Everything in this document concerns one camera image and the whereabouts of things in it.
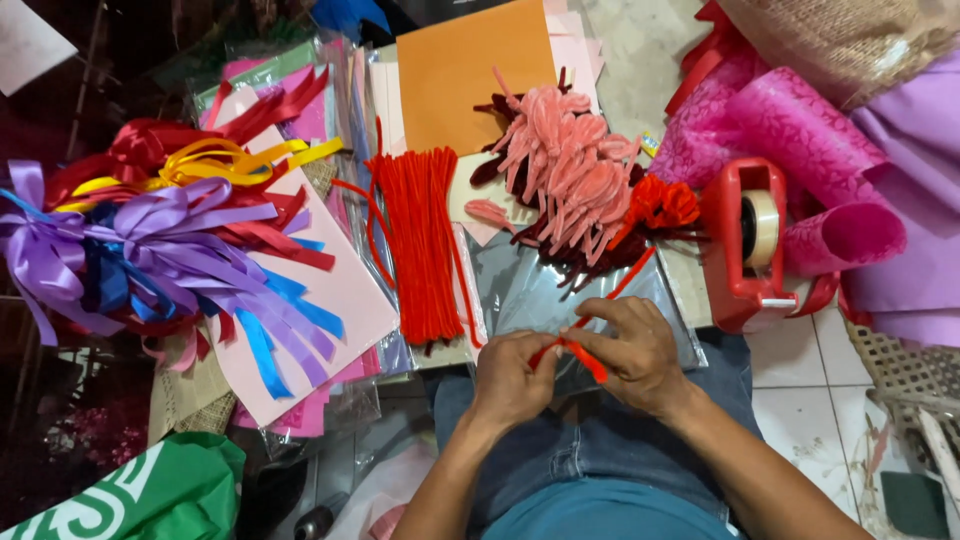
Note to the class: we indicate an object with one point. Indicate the small yellow packet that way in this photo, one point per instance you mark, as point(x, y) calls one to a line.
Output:
point(649, 143)

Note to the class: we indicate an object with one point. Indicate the small pink chenille petal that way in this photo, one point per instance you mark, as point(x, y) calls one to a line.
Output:
point(487, 211)

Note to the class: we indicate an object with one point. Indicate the red tape dispenser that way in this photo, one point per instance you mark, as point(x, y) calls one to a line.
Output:
point(727, 277)

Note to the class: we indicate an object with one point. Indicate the person's blue jeans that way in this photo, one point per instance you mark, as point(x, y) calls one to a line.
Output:
point(600, 442)

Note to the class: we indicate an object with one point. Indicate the blue ribbon bunch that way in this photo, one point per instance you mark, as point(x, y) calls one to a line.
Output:
point(259, 352)

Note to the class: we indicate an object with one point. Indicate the red ribbon bunch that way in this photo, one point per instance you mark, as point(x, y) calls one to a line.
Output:
point(150, 139)

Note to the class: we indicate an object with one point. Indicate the black bottle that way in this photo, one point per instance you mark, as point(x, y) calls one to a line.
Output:
point(319, 519)

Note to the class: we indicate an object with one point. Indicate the bundle of red pipe cleaners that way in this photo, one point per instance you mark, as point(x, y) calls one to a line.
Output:
point(420, 240)

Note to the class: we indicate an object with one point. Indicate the single orange-red pipe cleaner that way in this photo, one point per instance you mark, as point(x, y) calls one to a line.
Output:
point(589, 361)

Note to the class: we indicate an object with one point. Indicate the yellow ribbon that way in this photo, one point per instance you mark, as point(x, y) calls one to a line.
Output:
point(217, 161)

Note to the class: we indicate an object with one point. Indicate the stack of coloured sheets in plastic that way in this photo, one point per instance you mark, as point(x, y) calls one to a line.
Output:
point(315, 112)

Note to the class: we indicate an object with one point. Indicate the pile of pink chenille flowers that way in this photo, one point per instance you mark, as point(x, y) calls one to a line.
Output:
point(562, 165)

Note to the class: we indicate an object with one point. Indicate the pink patterned wrapping paper roll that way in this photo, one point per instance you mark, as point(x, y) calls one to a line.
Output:
point(795, 135)

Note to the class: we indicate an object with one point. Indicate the beige burlap mesh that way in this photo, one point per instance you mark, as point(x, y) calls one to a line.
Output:
point(840, 41)

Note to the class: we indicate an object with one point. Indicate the dark green sponge block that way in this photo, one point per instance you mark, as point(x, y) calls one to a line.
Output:
point(913, 504)

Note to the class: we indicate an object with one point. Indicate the person's left fingers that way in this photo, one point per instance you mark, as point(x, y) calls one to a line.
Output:
point(529, 346)

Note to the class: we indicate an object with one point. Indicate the person's left hand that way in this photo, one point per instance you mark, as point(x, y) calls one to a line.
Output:
point(506, 382)

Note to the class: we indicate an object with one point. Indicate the orange paper sheet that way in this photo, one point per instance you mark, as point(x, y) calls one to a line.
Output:
point(472, 71)

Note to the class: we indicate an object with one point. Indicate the orange chenille flower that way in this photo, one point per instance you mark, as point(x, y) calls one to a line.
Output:
point(660, 204)

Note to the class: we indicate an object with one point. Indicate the purple wrapping paper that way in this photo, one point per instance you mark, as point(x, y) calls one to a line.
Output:
point(915, 225)

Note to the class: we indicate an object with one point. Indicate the burlap cloth piece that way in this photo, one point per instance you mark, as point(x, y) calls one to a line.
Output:
point(184, 397)

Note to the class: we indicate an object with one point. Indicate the purple ribbon bow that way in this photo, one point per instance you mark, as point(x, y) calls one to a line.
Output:
point(195, 240)
point(37, 240)

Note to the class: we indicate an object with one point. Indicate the white woven basket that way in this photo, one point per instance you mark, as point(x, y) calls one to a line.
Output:
point(900, 367)

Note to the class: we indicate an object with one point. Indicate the person's right hand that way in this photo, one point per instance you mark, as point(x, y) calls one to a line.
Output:
point(645, 367)

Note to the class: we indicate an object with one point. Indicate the person's right fingers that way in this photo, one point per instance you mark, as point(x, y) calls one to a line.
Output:
point(607, 311)

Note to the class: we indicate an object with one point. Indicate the person's teal shirt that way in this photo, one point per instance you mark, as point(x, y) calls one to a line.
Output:
point(607, 514)

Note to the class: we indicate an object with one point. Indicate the green plastic bag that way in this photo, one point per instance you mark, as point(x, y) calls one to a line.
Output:
point(142, 491)

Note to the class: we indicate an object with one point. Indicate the blue paper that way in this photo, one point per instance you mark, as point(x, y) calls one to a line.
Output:
point(349, 15)

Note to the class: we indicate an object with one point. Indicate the cream paper sheet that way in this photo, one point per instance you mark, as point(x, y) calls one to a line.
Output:
point(469, 191)

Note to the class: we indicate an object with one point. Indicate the clear tape roll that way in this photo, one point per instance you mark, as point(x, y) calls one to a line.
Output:
point(763, 229)

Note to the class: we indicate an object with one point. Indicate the white paper sheet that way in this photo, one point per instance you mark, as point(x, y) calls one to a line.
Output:
point(30, 41)

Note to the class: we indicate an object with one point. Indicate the pale pink paper sheets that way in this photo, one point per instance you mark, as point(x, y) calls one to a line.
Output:
point(574, 45)

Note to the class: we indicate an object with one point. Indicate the clear plastic sleeve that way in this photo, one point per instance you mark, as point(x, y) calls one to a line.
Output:
point(525, 292)

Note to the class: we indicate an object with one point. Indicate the light pink paper sheet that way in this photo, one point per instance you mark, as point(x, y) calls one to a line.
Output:
point(337, 300)

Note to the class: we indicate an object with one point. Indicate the red wrapping paper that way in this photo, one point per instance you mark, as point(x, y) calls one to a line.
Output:
point(697, 67)

